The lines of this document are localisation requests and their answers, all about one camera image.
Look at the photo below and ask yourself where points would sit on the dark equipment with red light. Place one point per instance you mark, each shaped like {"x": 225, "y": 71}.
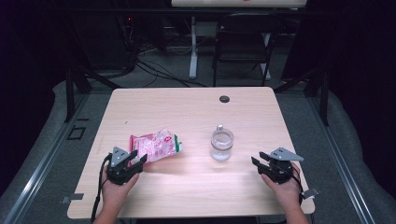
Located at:
{"x": 129, "y": 37}

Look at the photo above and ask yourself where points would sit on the pink and white plastic bag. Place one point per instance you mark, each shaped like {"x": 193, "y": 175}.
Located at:
{"x": 155, "y": 146}

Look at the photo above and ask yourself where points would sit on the black metal stand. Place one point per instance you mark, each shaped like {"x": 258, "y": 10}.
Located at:
{"x": 324, "y": 99}
{"x": 70, "y": 93}

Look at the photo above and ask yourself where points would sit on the dark curtain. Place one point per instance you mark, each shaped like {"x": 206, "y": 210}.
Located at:
{"x": 25, "y": 77}
{"x": 364, "y": 62}

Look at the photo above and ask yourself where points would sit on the white desk with white legs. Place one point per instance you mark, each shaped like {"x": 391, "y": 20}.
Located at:
{"x": 193, "y": 46}

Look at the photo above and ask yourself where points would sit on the grey tape strip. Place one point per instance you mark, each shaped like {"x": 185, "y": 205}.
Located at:
{"x": 310, "y": 193}
{"x": 73, "y": 197}

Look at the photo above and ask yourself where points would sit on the aluminium floor rail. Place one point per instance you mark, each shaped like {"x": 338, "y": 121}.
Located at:
{"x": 342, "y": 161}
{"x": 40, "y": 174}

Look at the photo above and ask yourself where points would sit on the black folding chair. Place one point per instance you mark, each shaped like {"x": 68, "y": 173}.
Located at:
{"x": 246, "y": 34}

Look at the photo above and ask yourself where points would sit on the black round table grommet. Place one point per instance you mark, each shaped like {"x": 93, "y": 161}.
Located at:
{"x": 224, "y": 99}

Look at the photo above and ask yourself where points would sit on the person's right hand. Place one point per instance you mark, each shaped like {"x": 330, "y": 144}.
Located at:
{"x": 288, "y": 193}

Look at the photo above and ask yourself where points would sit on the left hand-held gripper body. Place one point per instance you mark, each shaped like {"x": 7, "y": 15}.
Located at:
{"x": 120, "y": 172}

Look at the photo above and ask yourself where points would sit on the person's left hand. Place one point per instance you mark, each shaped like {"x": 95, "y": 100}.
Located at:
{"x": 115, "y": 193}

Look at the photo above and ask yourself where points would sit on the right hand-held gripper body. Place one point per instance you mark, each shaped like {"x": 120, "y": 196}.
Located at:
{"x": 278, "y": 171}

